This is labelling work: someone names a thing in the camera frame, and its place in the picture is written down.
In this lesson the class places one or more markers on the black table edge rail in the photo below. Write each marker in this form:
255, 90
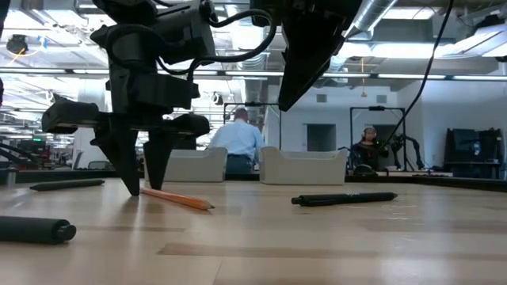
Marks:
435, 181

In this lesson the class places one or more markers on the orange pencil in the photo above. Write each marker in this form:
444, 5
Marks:
186, 201

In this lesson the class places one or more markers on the black pen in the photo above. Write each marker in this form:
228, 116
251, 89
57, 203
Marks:
67, 185
344, 199
31, 229

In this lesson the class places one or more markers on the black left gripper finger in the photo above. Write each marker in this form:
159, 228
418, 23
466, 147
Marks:
120, 162
158, 162

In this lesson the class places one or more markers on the person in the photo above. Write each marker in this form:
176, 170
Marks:
366, 154
237, 138

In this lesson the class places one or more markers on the silver ceiling duct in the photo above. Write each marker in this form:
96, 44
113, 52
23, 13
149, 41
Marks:
372, 16

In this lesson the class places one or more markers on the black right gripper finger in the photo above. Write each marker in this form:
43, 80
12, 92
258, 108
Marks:
305, 63

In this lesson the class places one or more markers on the black background monitor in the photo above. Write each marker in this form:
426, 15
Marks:
471, 150

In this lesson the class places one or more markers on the black round ceiling fixture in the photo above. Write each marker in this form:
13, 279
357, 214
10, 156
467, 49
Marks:
16, 44

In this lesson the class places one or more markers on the background black robot arm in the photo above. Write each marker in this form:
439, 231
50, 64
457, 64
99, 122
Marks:
416, 148

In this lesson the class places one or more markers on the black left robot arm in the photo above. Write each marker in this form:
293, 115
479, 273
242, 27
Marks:
126, 12

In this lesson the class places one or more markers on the translucent grey plastic bin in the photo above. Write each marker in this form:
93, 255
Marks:
305, 170
198, 166

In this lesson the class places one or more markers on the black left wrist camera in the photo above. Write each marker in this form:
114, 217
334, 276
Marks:
184, 35

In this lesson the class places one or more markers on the ceiling light strip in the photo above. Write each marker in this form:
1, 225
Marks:
35, 71
479, 78
412, 76
253, 73

